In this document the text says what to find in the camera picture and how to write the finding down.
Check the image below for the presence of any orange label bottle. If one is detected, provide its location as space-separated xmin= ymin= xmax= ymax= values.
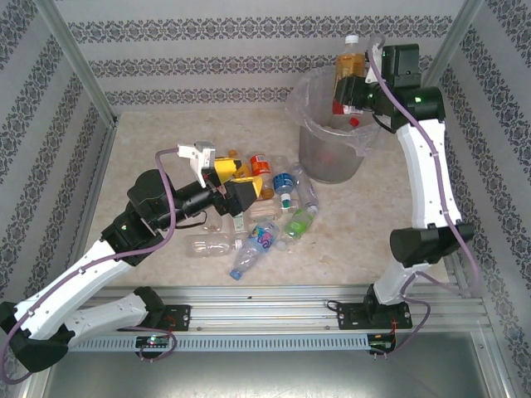
xmin=250 ymin=153 xmax=275 ymax=198

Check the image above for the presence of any clear bottle green neck band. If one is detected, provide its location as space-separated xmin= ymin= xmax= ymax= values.
xmin=248 ymin=197 xmax=300 ymax=221

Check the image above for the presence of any blue label Pocari bottle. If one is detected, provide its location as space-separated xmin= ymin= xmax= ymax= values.
xmin=272 ymin=172 xmax=296 ymax=202

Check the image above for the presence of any clear bottle purple label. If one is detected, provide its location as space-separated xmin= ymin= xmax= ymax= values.
xmin=292 ymin=164 xmax=320 ymax=215

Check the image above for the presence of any orange tea bottle white cap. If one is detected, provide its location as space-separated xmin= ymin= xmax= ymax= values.
xmin=333 ymin=35 xmax=368 ymax=115

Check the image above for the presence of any colourful label water bottle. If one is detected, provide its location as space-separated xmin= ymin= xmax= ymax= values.
xmin=230 ymin=219 xmax=281 ymax=279

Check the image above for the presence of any clear bottle white cap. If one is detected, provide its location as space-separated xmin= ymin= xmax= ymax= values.
xmin=184 ymin=234 xmax=246 ymax=259

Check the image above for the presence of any grey mesh waste bin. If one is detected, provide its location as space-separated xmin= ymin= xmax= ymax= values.
xmin=298 ymin=68 xmax=393 ymax=184

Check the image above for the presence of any clear plastic bin liner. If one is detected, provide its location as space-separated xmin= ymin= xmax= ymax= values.
xmin=285 ymin=66 xmax=395 ymax=157

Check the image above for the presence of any clear bottle red cap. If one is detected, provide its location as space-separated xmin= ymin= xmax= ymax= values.
xmin=331 ymin=114 xmax=361 ymax=130

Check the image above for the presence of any small green circuit board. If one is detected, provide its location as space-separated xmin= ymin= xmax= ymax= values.
xmin=135 ymin=335 xmax=172 ymax=348
xmin=368 ymin=332 xmax=396 ymax=353

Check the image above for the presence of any grey steel plate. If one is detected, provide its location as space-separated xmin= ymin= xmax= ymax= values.
xmin=41 ymin=350 xmax=511 ymax=398

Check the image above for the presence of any aluminium frame post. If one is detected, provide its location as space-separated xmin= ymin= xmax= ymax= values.
xmin=404 ymin=0 xmax=485 ymax=121
xmin=35 ymin=0 xmax=121 ymax=125

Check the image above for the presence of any thin black cable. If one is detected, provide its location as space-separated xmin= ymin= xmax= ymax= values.
xmin=176 ymin=211 xmax=208 ymax=229

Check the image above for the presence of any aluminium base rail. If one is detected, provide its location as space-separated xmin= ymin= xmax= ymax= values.
xmin=95 ymin=284 xmax=490 ymax=332

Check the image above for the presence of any white slotted cable duct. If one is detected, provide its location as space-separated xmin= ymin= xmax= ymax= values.
xmin=68 ymin=333 xmax=395 ymax=353

